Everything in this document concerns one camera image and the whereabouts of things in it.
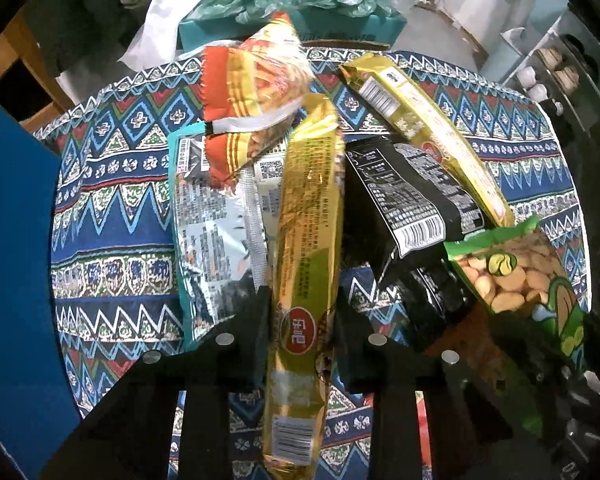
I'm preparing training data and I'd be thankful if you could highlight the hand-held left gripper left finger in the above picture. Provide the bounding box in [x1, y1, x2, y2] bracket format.
[40, 285, 274, 480]

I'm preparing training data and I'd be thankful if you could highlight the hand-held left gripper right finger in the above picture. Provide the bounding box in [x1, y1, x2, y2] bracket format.
[330, 304, 531, 480]

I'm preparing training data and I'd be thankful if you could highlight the small black snack packet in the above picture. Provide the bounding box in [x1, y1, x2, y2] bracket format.
[375, 245, 481, 347]

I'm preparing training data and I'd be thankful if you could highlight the silver teal snack packet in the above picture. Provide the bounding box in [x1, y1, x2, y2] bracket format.
[169, 122, 291, 352]

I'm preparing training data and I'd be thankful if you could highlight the red brown snack packet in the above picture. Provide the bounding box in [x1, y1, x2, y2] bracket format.
[416, 305, 516, 441]

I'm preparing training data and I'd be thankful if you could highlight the long gold snack packet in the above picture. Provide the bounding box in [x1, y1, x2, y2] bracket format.
[340, 52, 516, 229]
[262, 92, 347, 479]

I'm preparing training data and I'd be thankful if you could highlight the green peanut snack packet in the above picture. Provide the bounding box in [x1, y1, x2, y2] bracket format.
[442, 216, 592, 436]

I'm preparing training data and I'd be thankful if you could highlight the large black snack packet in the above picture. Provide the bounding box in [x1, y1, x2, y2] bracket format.
[344, 137, 487, 261]

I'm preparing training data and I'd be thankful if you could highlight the orange snack packet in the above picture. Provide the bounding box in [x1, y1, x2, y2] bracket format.
[197, 11, 314, 187]

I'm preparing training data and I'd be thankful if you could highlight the blue cardboard box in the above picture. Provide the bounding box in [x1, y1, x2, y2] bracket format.
[0, 104, 84, 480]

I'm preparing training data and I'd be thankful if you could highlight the patterned blue tablecloth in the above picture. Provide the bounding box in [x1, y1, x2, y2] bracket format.
[32, 50, 592, 480]

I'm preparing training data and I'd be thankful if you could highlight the teal box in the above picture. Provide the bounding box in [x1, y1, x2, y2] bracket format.
[177, 7, 407, 54]

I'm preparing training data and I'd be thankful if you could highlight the white plastic bag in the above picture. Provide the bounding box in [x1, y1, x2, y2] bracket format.
[122, 0, 246, 72]

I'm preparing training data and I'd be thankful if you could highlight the shoe rack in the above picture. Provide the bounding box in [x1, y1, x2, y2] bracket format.
[500, 10, 600, 127]

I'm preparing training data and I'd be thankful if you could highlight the dark clothing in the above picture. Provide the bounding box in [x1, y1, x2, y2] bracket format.
[25, 0, 172, 79]

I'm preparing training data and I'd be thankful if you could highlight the light blue cabinet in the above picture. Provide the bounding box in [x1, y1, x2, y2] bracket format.
[480, 0, 572, 82]

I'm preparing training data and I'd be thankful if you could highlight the wooden chair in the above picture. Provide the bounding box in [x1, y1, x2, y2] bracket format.
[0, 10, 74, 122]

